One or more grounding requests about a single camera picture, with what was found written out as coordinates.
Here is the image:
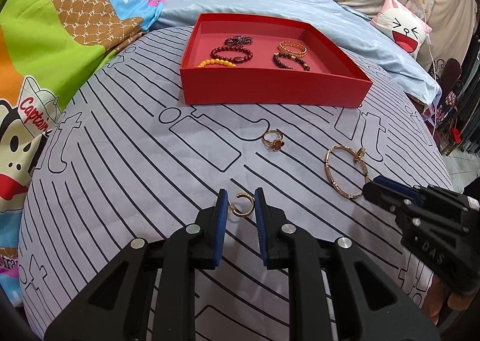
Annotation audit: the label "thin gold bangle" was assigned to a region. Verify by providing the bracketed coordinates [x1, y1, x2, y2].
[324, 145, 372, 200]

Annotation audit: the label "red cardboard box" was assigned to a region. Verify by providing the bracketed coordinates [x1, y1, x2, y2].
[179, 13, 374, 108]

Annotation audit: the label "gold chain bracelet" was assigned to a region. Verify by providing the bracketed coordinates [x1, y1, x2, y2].
[278, 40, 309, 56]

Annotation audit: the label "dark bead bracelet gold spacers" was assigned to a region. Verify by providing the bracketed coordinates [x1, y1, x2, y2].
[272, 53, 311, 72]

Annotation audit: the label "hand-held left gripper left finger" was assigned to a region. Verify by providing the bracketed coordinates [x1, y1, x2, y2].
[44, 188, 230, 341]

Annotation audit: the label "beige cloth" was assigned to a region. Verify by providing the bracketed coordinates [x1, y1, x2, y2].
[427, 0, 475, 64]

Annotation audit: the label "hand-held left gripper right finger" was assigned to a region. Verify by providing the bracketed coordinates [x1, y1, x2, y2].
[254, 187, 439, 341]

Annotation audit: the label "cartoon monkey printed blanket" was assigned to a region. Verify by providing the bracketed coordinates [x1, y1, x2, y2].
[0, 0, 166, 308]

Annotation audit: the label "white cartoon face pillow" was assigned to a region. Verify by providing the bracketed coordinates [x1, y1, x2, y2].
[371, 0, 433, 56]

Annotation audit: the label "grey striped bed sheet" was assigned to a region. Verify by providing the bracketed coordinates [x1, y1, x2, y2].
[19, 26, 452, 341]

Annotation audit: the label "dark garnet small-bead bracelet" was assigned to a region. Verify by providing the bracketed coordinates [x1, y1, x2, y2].
[224, 35, 254, 47]

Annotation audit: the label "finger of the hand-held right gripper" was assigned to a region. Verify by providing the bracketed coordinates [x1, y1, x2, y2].
[362, 180, 413, 214]
[373, 175, 430, 201]

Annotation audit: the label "gold ring brown stone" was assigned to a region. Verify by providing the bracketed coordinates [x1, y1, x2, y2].
[262, 130, 286, 152]

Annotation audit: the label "red bead bracelet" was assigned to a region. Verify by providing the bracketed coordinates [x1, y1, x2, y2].
[210, 46, 254, 64]

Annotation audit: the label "yellow bead bracelet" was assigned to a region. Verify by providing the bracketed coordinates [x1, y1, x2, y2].
[197, 58, 238, 68]

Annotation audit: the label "white cable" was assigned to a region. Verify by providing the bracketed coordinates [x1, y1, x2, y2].
[410, 0, 437, 75]

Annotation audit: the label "dark metal chair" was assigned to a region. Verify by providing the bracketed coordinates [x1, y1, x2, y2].
[429, 58, 464, 109]

